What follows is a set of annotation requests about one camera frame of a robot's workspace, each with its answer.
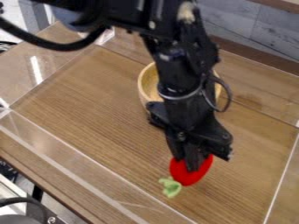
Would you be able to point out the red plush strawberry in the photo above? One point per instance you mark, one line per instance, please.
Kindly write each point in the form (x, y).
(181, 178)

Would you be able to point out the black metal table bracket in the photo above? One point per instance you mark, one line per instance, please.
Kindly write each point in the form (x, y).
(41, 214)

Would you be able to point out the clear acrylic corner bracket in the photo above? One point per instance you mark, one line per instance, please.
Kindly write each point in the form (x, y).
(107, 35)

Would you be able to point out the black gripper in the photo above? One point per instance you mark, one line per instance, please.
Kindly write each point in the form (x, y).
(193, 132)

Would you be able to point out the grey post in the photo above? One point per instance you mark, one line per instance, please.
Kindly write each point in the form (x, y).
(33, 15)

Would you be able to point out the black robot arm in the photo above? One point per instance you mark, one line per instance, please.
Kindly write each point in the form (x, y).
(184, 55)

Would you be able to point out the clear acrylic tray wall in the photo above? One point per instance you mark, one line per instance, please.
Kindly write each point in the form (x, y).
(75, 133)

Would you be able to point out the wooden bowl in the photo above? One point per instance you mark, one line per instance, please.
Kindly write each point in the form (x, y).
(147, 85)

